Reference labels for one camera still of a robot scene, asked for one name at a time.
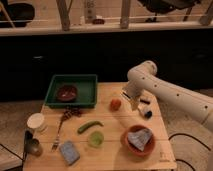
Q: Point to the black chair left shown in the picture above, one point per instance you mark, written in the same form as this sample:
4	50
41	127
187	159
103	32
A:
20	13

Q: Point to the black office chair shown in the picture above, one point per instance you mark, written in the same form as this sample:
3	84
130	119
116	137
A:
165	6

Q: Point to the metal fork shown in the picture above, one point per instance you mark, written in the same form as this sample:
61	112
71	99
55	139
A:
56	141

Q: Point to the dark red bowl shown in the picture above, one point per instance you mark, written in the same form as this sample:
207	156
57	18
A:
66	93

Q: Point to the grey blue cloth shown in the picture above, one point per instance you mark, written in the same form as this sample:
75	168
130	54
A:
139	139

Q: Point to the green plastic cup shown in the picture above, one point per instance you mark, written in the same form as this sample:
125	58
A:
95	139

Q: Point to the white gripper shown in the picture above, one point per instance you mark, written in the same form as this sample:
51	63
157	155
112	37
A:
134	93

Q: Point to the blue sponge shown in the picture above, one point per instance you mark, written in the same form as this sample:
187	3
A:
69	152

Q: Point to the dark grape bunch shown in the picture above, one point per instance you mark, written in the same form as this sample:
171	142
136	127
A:
69	112

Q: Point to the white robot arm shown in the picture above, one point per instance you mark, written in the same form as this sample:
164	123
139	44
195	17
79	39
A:
143	77

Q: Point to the green plastic tray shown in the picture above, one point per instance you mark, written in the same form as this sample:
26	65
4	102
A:
78	90

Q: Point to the metal cup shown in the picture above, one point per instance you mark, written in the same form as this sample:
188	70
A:
34	147

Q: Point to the green cucumber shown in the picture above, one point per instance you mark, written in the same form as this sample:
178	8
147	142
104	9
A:
87	125

